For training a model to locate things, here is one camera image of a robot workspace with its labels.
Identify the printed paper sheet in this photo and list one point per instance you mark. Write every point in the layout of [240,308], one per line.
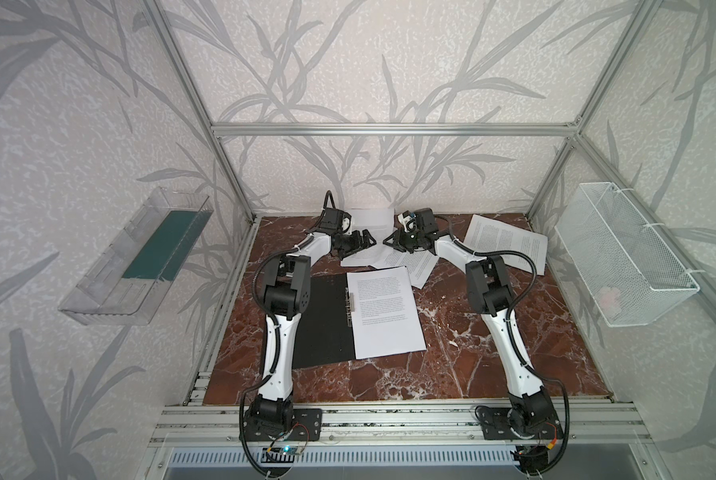
[419,264]

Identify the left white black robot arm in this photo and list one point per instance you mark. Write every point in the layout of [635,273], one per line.
[284,296]

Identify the aluminium front rail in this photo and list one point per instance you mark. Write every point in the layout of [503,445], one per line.
[429,422]

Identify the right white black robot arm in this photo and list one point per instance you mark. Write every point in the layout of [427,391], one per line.
[491,295]

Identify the right back printed sheet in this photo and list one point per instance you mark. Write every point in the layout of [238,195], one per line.
[488,235]

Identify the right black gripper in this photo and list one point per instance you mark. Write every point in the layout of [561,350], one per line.
[402,238]

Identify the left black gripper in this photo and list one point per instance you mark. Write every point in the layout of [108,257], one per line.
[357,243]

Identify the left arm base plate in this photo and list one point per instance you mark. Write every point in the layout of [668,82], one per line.
[299,424]

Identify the white wire mesh basket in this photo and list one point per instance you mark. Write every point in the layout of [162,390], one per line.
[633,276]

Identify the hidden printed sheet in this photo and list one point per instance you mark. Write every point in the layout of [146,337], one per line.
[384,314]

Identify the aluminium cage frame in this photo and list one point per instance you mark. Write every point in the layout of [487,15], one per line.
[649,126]

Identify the clear acrylic wall tray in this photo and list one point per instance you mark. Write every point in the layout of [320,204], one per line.
[133,275]

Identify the green circuit board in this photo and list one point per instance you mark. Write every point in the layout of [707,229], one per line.
[283,454]

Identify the centre back printed sheet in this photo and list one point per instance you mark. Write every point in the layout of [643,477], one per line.
[380,223]

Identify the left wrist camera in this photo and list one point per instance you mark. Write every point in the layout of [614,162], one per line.
[346,224]

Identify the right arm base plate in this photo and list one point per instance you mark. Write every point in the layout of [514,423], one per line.
[517,423]

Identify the beige black ring binder folder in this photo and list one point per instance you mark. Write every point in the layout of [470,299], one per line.
[325,334]

